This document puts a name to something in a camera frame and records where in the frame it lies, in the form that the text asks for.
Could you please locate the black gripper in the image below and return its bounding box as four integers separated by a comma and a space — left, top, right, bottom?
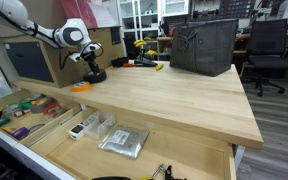
82, 52, 99, 74

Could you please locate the large black tape roll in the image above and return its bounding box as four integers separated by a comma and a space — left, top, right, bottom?
83, 69, 107, 84

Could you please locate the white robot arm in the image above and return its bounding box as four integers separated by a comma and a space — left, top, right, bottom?
0, 0, 100, 74

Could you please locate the orange tape roll on table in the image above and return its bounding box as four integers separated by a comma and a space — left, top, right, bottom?
71, 81, 91, 92

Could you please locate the orange tape dispenser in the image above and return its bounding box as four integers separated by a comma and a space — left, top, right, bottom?
43, 103, 63, 121

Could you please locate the white right drawer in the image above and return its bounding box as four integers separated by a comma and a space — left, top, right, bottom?
13, 106, 238, 180

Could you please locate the white drawer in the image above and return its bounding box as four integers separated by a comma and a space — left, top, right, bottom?
13, 106, 238, 180
0, 90, 81, 147

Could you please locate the white left drawer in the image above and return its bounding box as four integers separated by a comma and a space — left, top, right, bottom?
0, 90, 81, 147

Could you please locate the solid purple tape roll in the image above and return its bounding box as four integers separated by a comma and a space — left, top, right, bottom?
13, 127, 29, 140

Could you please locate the yellow black clamps pile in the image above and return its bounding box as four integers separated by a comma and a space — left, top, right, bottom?
122, 39, 165, 72

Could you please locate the large cardboard box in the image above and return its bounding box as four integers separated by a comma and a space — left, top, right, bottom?
0, 27, 124, 88

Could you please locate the clear plastic tray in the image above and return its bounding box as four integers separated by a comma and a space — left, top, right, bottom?
83, 111, 115, 139

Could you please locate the white handheld meter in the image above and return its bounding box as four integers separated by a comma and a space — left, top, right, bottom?
69, 124, 85, 140

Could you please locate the silver foil bag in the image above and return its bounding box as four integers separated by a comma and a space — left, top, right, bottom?
98, 125, 149, 159

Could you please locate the grey fabric tote bag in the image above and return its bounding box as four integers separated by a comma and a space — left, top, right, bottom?
170, 19, 239, 77

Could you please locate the yellow black spring clamp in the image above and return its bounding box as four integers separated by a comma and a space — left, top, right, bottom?
140, 164, 187, 180

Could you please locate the black office chair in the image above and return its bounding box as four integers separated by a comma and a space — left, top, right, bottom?
246, 19, 288, 97

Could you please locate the grey duct tape roll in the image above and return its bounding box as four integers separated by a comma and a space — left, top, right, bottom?
29, 97, 53, 114

